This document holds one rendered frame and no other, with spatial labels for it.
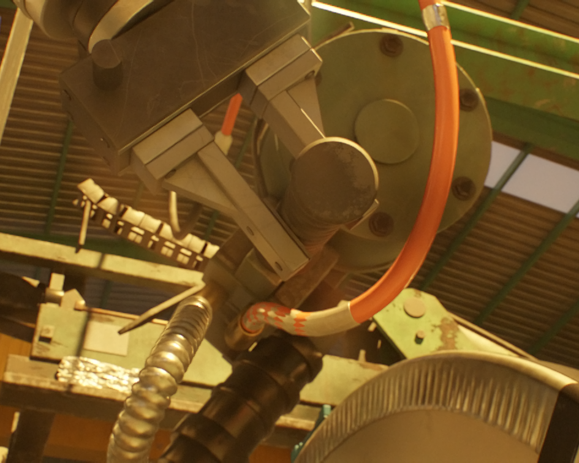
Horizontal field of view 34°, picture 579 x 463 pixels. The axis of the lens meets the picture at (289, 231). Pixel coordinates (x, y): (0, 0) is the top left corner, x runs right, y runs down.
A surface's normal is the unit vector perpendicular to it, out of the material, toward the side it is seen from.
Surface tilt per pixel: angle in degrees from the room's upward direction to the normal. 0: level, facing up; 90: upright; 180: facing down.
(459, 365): 89
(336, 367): 90
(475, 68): 180
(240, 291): 137
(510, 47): 90
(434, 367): 90
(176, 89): 115
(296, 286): 106
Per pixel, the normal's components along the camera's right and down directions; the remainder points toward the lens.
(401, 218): 0.18, -0.24
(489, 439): -0.95, -0.20
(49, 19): 0.63, 0.78
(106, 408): 0.00, 0.77
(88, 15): -0.54, 0.36
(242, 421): 0.38, -0.36
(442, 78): -0.39, -0.30
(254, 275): -0.64, 0.71
